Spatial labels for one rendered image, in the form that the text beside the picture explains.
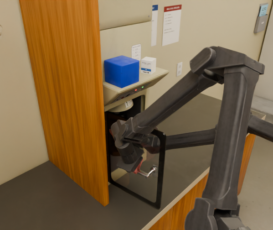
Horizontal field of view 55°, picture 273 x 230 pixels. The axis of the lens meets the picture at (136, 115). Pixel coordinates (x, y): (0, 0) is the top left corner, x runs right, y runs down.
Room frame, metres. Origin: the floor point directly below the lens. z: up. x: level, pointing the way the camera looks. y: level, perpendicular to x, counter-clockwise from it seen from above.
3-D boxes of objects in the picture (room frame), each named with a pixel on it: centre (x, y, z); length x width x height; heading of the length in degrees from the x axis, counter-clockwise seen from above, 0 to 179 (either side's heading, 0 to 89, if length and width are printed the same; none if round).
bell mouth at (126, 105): (1.19, 0.10, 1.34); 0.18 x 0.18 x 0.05
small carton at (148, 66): (1.12, -0.05, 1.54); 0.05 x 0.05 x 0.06; 63
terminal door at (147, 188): (0.89, 0.01, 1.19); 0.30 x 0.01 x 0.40; 54
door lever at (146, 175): (0.83, -0.03, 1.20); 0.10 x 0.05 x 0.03; 54
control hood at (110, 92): (1.07, 0.00, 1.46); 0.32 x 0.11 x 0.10; 137
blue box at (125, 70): (1.00, 0.06, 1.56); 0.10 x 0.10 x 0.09; 47
